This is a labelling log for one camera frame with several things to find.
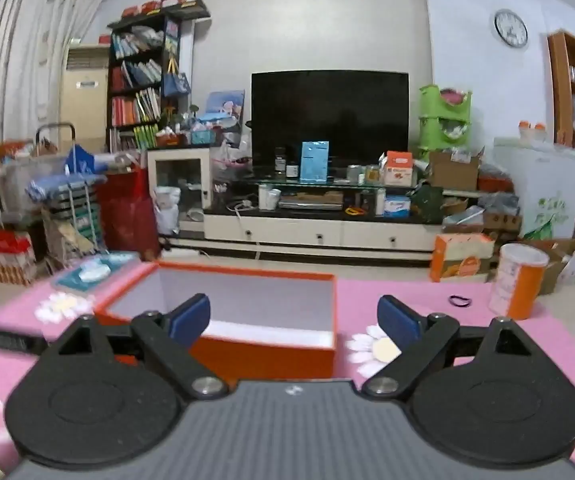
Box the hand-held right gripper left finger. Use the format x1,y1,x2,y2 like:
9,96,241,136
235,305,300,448
47,293,229,401

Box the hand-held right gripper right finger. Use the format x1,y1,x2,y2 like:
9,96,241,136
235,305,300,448
361,295,543,401

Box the orange cardboard box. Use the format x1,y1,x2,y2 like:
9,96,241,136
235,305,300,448
93,260,338,381

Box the pink floral tablecloth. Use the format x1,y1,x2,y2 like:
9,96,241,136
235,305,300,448
0,262,575,480

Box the orange white carton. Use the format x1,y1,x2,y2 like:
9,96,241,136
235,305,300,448
430,232,495,283

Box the red white snack box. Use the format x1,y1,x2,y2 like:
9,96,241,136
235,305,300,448
0,227,38,286

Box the teal book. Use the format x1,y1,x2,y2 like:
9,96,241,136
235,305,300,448
51,252,140,291

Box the white pouch bag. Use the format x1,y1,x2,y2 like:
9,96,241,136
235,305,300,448
154,186,180,236

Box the blue white tissue box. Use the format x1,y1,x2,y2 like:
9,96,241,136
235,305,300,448
382,194,413,218

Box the dark green gift box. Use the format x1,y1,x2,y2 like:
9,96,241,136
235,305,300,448
410,185,444,225

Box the red paper bag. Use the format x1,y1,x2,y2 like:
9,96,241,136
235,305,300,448
98,165,160,256

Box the orange white canister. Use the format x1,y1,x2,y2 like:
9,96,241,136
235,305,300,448
488,242,551,320

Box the white black TV stand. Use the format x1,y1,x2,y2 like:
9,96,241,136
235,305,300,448
202,177,483,261

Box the silver disc player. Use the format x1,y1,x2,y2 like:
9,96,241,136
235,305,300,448
277,195,344,211

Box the small orange white box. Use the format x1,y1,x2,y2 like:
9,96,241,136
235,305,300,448
380,151,415,188

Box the brown cardboard box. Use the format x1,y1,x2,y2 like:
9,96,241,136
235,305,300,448
427,147,485,192

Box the clear plastic storage bin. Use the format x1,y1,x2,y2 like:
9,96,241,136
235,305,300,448
0,152,68,213

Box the white glass door cabinet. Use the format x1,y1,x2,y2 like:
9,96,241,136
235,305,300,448
146,146,212,233

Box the blue folded cloth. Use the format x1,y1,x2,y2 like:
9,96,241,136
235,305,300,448
26,172,108,201

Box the blue card packet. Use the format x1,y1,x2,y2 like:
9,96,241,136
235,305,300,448
301,140,331,183

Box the blue shopping bag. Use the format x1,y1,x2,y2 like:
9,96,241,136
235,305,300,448
64,144,105,178

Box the black bookshelf with books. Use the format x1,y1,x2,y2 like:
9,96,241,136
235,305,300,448
106,0,212,153

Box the pastel painted canvas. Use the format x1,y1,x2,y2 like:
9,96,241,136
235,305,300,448
206,90,245,128

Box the black television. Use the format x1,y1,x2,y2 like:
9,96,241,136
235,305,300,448
250,70,411,168

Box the green plastic storage rack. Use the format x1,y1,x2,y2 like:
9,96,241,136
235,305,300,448
419,84,473,161

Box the beige standing air conditioner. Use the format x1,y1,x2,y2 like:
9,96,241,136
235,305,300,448
60,44,110,153

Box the blue hanging tote bag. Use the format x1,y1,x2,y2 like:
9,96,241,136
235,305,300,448
162,72,191,97

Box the white curtain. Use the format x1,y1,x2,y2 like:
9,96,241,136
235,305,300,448
0,0,108,226

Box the white power cable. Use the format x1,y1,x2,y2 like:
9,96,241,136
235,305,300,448
234,202,264,261

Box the white wire basket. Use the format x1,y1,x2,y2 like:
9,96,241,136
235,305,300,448
42,182,105,256

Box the black trolley handle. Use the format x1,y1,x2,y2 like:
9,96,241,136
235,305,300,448
34,122,77,161

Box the round wall clock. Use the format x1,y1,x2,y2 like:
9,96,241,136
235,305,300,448
494,9,529,49

